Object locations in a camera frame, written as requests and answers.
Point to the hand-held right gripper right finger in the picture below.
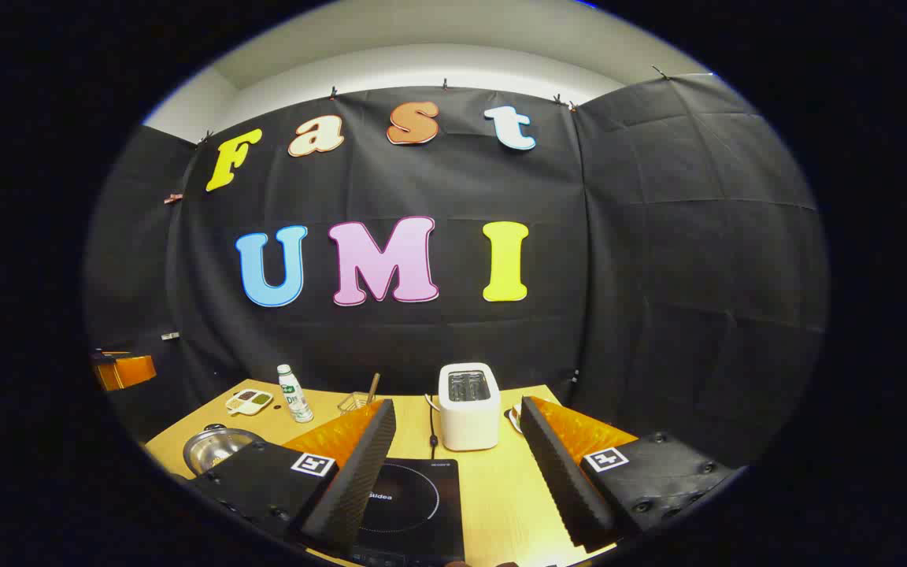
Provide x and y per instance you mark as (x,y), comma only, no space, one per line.
(560,472)

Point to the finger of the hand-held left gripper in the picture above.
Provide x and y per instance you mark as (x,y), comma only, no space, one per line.
(127,372)

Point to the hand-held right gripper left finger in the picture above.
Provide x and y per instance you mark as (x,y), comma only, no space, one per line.
(359,480)

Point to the black induction cooktop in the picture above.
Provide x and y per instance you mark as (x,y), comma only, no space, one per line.
(422,504)

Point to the white plate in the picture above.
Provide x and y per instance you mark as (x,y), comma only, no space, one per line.
(516,417)

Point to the white toaster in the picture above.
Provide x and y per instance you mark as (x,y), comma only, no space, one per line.
(469,421)

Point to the white drink bottle green label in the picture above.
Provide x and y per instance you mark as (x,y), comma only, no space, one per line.
(294,398)

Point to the white divided bean dish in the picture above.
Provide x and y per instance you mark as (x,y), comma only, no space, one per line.
(249,402)

